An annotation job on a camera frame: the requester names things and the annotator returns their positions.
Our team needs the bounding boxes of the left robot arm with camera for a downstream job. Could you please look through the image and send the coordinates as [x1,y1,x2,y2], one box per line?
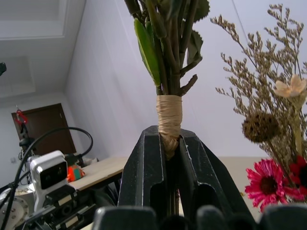
[0,126,94,230]

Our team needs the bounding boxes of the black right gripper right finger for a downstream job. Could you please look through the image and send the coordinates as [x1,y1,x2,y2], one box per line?
[178,129,255,224]

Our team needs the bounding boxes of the dark brown door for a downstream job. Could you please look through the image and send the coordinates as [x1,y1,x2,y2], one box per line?
[11,103,77,156]

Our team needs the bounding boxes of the red carabiner hook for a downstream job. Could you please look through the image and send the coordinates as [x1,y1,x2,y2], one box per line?
[15,109,28,125]

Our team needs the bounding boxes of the orange and green packet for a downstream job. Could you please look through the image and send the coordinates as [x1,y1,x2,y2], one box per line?
[66,165,86,182]

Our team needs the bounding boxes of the green stem bouquet raffia tie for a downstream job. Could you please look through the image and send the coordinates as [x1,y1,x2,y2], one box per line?
[124,0,211,216]

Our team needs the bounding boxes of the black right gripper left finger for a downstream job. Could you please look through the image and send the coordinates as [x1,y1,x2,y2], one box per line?
[117,126,169,209]

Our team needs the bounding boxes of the dried flower bouquet pink daisies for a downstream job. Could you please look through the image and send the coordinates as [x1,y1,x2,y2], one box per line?
[210,3,307,213]

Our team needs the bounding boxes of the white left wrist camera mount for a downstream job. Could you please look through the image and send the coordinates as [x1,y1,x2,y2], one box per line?
[29,150,69,213]

